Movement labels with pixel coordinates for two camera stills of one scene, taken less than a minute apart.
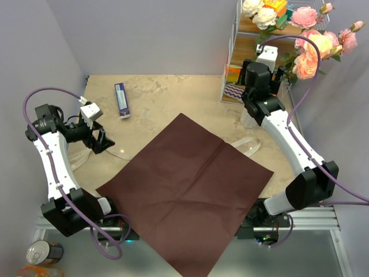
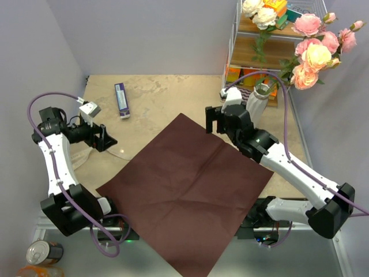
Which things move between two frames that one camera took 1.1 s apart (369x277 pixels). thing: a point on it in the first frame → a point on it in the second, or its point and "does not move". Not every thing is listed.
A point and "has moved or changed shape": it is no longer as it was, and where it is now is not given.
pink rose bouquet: [313, 47] has moved or changed shape
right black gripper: [273, 84] → [213, 113]
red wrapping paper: [182, 197] does not move
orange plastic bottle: [40, 271] does not move
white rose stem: [264, 18] does not move
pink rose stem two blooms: [305, 17] → [308, 24]
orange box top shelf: [279, 6] does not move
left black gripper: [102, 142] does not move
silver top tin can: [42, 252] does not move
